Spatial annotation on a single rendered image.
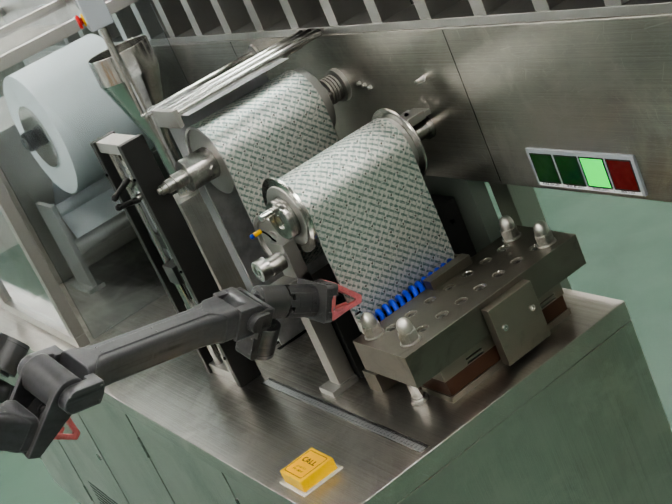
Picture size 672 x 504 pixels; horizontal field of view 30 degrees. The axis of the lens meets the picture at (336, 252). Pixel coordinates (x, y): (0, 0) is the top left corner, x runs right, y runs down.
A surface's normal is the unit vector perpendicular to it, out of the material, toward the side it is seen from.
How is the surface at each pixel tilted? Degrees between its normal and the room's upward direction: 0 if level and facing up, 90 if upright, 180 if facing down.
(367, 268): 90
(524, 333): 90
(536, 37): 90
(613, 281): 0
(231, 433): 0
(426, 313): 0
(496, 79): 90
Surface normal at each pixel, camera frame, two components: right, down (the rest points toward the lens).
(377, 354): -0.77, 0.51
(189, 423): -0.39, -0.85
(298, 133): 0.53, 0.15
